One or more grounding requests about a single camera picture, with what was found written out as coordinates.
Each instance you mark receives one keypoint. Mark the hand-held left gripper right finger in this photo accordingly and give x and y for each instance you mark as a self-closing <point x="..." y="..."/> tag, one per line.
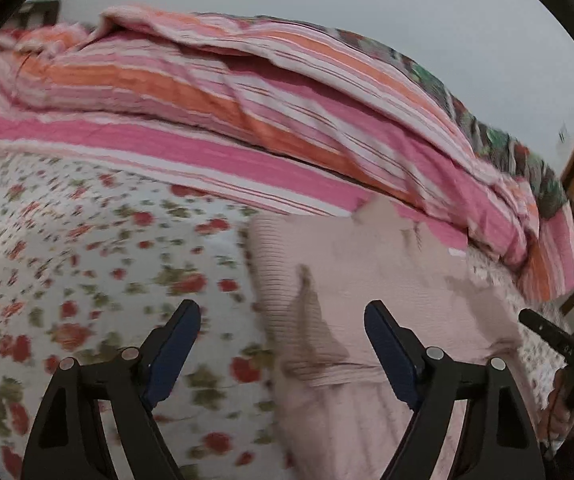
<point x="391" y="355"/>

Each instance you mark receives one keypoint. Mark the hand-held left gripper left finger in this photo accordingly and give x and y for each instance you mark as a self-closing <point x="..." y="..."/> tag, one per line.
<point x="173" y="355"/>

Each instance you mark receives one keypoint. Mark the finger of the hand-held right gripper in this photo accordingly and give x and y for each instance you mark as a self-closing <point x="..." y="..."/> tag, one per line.
<point x="552" y="335"/>

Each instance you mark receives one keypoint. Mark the pink knit sweater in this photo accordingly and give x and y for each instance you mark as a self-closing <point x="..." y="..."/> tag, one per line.
<point x="357" y="270"/>

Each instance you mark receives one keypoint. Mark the person's right hand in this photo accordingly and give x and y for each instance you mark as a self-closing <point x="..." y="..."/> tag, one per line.
<point x="564" y="420"/>

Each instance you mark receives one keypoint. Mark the red floral bed sheet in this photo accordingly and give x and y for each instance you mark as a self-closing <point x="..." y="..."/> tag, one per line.
<point x="67" y="260"/>

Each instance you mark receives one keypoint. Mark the green red patterned blanket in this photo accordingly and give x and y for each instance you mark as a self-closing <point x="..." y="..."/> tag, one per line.
<point x="507" y="145"/>

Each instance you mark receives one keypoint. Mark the pink orange striped quilt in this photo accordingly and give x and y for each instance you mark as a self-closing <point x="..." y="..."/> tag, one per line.
<point x="217" y="110"/>

